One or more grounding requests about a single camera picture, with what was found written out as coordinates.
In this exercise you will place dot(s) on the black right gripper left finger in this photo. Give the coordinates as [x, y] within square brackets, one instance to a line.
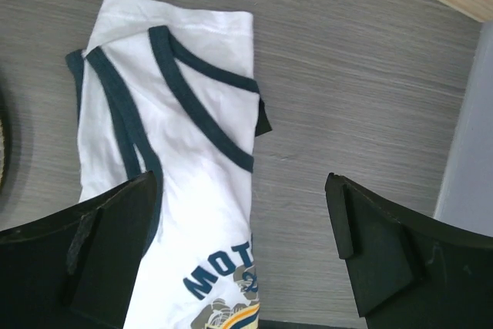
[76, 268]

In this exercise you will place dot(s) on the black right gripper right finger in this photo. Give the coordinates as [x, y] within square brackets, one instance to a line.
[408, 270]

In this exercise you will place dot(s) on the white navy-trimmed tank top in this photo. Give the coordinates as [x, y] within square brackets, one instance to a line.
[171, 90]

